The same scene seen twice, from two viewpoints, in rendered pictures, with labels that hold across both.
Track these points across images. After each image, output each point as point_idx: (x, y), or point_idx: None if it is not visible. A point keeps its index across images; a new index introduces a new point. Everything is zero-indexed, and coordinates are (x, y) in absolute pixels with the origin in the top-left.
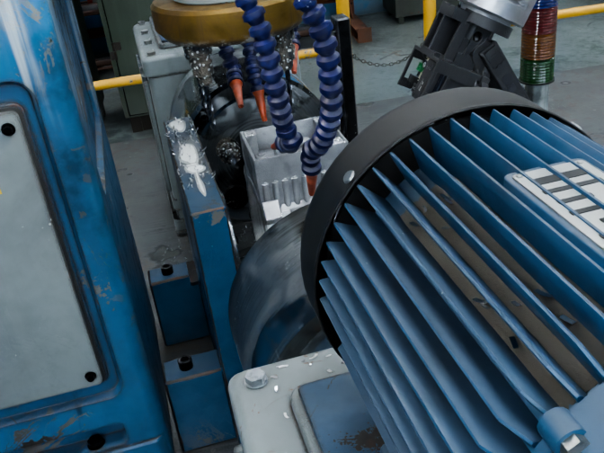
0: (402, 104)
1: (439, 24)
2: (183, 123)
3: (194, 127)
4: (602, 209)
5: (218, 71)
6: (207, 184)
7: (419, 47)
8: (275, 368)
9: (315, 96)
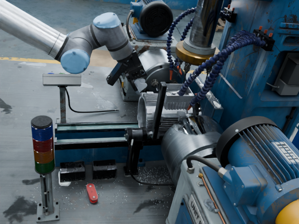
0: (163, 4)
1: (137, 55)
2: (215, 104)
3: (210, 102)
4: None
5: (214, 126)
6: (196, 79)
7: (141, 64)
8: (175, 45)
9: (170, 127)
